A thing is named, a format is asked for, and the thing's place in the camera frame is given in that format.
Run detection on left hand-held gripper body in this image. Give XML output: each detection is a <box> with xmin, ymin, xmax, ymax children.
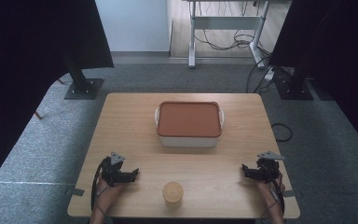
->
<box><xmin>101</xmin><ymin>151</ymin><xmax>134</xmax><ymax>188</ymax></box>

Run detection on person's left hand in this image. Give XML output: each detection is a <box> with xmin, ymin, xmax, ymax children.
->
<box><xmin>95</xmin><ymin>177</ymin><xmax>129</xmax><ymax>204</ymax></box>

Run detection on tangled black floor cables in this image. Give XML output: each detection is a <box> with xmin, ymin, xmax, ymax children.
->
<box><xmin>195</xmin><ymin>0</ymin><xmax>273</xmax><ymax>58</ymax></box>

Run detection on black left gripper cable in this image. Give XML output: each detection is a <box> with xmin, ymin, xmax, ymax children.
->
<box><xmin>90</xmin><ymin>156</ymin><xmax>112</xmax><ymax>216</ymax></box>

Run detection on brown box lid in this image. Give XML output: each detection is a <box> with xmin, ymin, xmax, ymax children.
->
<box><xmin>156</xmin><ymin>100</ymin><xmax>224</xmax><ymax>138</ymax></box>

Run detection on black cable loop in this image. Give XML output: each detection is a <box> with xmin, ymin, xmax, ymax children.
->
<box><xmin>270</xmin><ymin>122</ymin><xmax>294</xmax><ymax>143</ymax></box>

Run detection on black power cable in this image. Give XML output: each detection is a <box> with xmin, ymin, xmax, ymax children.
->
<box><xmin>245</xmin><ymin>55</ymin><xmax>274</xmax><ymax>94</ymax></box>

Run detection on white power strip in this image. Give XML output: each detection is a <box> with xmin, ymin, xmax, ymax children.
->
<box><xmin>264</xmin><ymin>67</ymin><xmax>276</xmax><ymax>82</ymax></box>

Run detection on person's right hand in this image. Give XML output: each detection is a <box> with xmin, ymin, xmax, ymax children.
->
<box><xmin>255</xmin><ymin>174</ymin><xmax>286</xmax><ymax>204</ymax></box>

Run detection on white desk frame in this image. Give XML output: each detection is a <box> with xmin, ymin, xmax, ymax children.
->
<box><xmin>182</xmin><ymin>0</ymin><xmax>274</xmax><ymax>70</ymax></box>

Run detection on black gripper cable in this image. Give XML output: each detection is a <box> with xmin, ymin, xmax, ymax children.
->
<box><xmin>268</xmin><ymin>174</ymin><xmax>286</xmax><ymax>218</ymax></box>
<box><xmin>90</xmin><ymin>156</ymin><xmax>112</xmax><ymax>216</ymax></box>

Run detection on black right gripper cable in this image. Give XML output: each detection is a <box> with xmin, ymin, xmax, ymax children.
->
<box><xmin>268</xmin><ymin>174</ymin><xmax>286</xmax><ymax>218</ymax></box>

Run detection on white storage box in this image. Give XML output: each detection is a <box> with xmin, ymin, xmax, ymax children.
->
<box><xmin>154</xmin><ymin>106</ymin><xmax>225</xmax><ymax>148</ymax></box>

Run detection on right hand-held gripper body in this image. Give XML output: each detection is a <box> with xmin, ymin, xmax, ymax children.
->
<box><xmin>251</xmin><ymin>150</ymin><xmax>285</xmax><ymax>184</ymax></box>

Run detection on black metal stand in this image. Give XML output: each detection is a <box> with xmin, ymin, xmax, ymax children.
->
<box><xmin>273</xmin><ymin>65</ymin><xmax>314</xmax><ymax>101</ymax></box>
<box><xmin>62</xmin><ymin>54</ymin><xmax>104</xmax><ymax>101</ymax></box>

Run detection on black curtain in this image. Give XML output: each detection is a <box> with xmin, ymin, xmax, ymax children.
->
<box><xmin>0</xmin><ymin>0</ymin><xmax>115</xmax><ymax>198</ymax></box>
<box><xmin>268</xmin><ymin>0</ymin><xmax>358</xmax><ymax>161</ymax></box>

